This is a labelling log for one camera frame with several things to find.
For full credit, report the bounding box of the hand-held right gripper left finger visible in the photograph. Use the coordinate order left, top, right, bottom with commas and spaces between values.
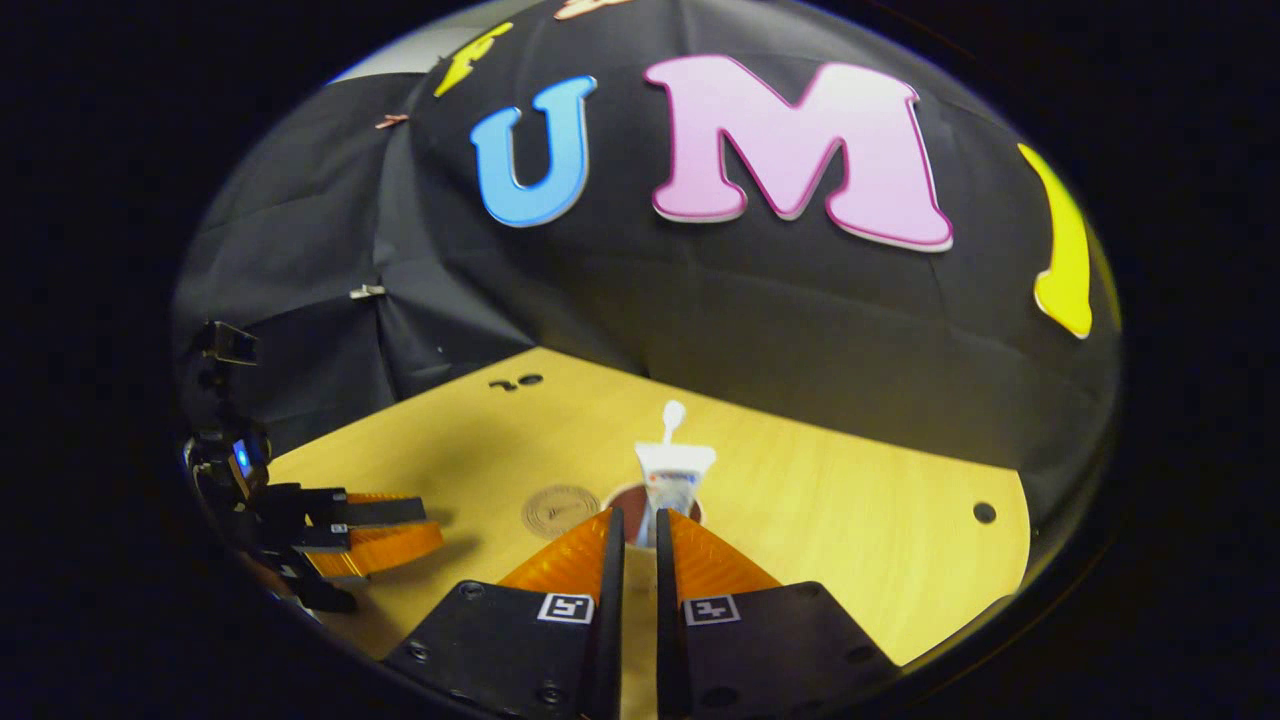
383, 506, 627, 720

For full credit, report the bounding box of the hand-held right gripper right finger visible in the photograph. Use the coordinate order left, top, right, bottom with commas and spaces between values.
655, 508, 901, 720

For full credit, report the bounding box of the beige cup with handle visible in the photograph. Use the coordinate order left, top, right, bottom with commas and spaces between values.
600, 482, 704, 549

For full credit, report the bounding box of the white toothpaste tube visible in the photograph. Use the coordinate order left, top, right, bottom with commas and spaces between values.
634, 441, 718, 549

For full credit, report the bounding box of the wooden desktop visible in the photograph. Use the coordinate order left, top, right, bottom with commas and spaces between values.
240, 346, 1033, 720

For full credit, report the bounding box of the black backdrop cloth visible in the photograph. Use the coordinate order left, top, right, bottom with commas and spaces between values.
170, 0, 1123, 531

